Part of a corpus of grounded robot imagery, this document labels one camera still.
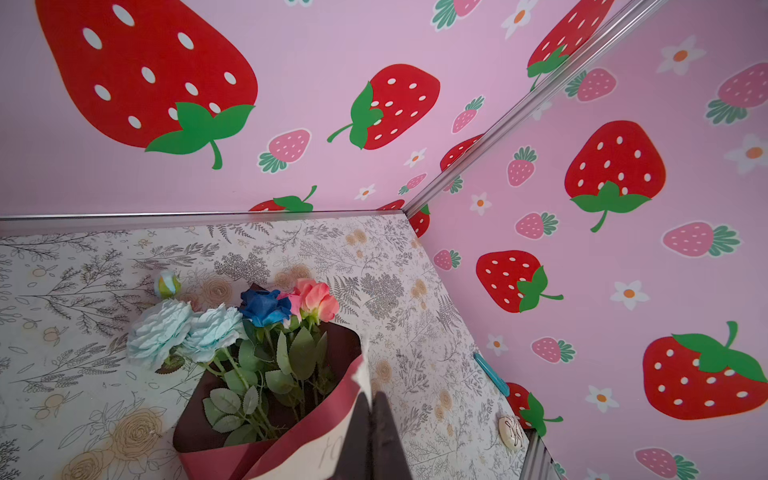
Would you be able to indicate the teal flat stick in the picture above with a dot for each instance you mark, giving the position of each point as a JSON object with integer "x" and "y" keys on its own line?
{"x": 497, "y": 381}

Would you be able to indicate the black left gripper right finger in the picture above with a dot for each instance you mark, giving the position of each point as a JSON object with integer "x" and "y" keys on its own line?
{"x": 388, "y": 459}

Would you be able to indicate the blue fake rose stem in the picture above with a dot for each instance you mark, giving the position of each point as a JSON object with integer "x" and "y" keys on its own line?
{"x": 266, "y": 315}

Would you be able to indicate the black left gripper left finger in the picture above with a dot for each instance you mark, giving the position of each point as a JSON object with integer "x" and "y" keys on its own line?
{"x": 353, "y": 462}

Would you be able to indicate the aluminium corner post right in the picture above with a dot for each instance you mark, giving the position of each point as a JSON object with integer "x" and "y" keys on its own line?
{"x": 610, "y": 34}

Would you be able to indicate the large pink fake rose stem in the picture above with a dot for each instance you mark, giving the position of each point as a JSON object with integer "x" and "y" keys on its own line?
{"x": 318, "y": 304}

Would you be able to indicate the small beige patterned object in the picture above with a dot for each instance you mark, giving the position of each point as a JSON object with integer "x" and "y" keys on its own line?
{"x": 511, "y": 433}

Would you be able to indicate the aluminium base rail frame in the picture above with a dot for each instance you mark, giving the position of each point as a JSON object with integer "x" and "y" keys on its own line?
{"x": 538, "y": 463}

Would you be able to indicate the small pink fake rose stem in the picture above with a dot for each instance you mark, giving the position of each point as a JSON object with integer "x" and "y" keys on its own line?
{"x": 292, "y": 303}

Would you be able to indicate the dark red wrapping paper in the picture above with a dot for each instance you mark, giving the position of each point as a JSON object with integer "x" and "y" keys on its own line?
{"x": 304, "y": 373}

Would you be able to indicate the beige ribbon pile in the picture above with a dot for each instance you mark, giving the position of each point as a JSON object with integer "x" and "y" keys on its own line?
{"x": 313, "y": 447}

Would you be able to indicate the small striped green ball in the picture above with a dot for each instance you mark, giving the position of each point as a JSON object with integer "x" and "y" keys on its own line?
{"x": 167, "y": 285}

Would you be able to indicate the white fake flower stem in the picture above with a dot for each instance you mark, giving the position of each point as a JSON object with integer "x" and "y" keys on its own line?
{"x": 222, "y": 340}

